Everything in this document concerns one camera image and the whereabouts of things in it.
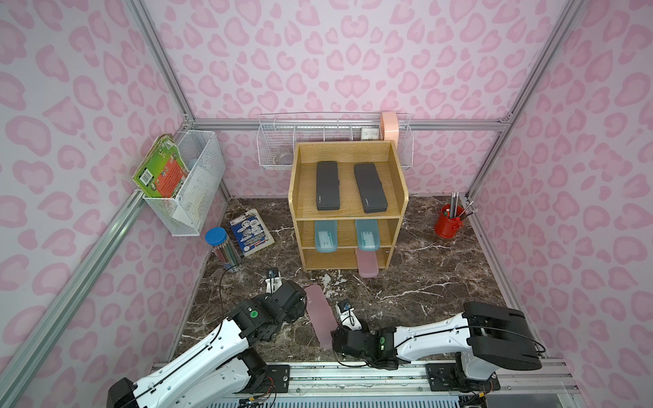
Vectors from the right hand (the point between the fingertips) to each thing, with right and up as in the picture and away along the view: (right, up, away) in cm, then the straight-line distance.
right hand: (337, 333), depth 80 cm
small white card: (+12, +67, +12) cm, 69 cm away
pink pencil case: (-5, +4, +6) cm, 8 cm away
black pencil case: (-3, +47, 0) cm, 47 cm away
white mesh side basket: (-48, +38, 0) cm, 61 cm away
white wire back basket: (-23, +69, +16) cm, 74 cm away
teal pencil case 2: (+10, +32, +3) cm, 33 cm away
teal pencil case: (-4, +31, +3) cm, 31 cm away
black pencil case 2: (+10, +45, -3) cm, 47 cm away
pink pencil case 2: (+11, +19, +13) cm, 26 cm away
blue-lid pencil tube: (-39, +30, +2) cm, 49 cm away
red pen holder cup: (+44, +33, +22) cm, 60 cm away
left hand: (-15, +11, -2) cm, 19 cm away
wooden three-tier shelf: (+3, +43, -4) cm, 43 cm away
